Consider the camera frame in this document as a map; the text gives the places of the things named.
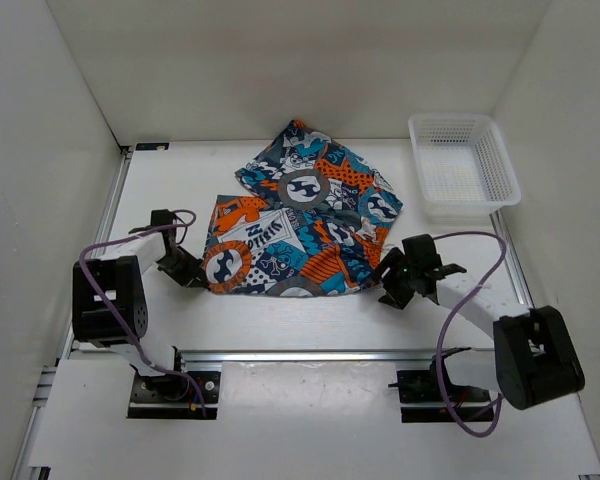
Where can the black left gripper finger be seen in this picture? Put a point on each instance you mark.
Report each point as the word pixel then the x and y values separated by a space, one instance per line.
pixel 191 268
pixel 195 280

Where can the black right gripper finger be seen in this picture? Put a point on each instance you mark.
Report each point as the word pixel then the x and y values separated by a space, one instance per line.
pixel 396 297
pixel 387 263

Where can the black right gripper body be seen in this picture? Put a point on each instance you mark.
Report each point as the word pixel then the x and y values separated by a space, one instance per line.
pixel 410 271

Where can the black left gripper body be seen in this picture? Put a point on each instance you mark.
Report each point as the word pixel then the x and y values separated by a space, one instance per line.
pixel 173 263

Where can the colourful patterned shorts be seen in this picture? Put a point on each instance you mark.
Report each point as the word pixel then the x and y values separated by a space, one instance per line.
pixel 312 222

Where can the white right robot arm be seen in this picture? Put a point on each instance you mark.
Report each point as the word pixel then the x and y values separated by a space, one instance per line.
pixel 533 359

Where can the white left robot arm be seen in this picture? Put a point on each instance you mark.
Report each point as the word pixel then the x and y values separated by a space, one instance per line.
pixel 109 306

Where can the white perforated plastic basket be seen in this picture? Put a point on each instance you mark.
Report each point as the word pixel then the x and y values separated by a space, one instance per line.
pixel 463 166

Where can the aluminium right frame rail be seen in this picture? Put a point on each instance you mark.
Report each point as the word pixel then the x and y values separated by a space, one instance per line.
pixel 520 280

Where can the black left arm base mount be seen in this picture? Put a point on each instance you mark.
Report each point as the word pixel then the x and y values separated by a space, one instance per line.
pixel 171 398

